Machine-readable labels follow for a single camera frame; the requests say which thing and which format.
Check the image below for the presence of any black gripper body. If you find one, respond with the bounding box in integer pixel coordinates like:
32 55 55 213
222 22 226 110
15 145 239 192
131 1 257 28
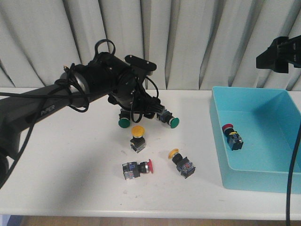
256 35 301 73
108 70 151 113

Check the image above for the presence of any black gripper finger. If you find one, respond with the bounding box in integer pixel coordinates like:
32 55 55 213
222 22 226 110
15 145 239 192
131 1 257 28
138 95 165 114

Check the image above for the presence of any yellow push button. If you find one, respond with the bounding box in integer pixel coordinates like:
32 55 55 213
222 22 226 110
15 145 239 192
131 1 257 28
168 148 196 178
130 126 146 153

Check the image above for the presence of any red push button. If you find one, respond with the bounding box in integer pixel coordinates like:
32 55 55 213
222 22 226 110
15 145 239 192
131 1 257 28
122 159 153 180
222 123 244 151

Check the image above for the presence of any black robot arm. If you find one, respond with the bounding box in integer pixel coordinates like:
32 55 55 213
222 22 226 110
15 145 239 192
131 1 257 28
0 52 164 184

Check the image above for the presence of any light blue plastic box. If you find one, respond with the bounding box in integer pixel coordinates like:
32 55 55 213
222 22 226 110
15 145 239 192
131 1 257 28
210 87 301 193

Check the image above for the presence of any right green push button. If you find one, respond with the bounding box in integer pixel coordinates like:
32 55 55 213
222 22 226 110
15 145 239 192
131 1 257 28
156 109 180 129

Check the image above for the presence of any green push button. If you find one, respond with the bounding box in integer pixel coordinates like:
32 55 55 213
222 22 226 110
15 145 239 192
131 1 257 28
156 109 180 129
118 109 131 128

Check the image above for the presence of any left green push button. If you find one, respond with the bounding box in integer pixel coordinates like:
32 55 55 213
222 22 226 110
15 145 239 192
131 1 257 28
118 109 131 128

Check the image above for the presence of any lying red push button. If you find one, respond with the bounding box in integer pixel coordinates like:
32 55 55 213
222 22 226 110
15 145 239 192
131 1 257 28
122 159 153 180

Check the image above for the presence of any lying yellow push button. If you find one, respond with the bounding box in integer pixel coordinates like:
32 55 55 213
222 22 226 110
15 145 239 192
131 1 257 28
168 148 196 178

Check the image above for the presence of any white pleated curtain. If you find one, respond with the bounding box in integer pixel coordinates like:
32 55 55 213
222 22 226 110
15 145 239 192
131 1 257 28
0 0 301 91

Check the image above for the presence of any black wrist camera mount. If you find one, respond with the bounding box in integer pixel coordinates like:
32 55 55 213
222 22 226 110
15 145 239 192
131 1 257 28
125 55 157 75

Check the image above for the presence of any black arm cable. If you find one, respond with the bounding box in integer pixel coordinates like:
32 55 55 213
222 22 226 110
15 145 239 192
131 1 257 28
285 124 301 226
0 39 165 189

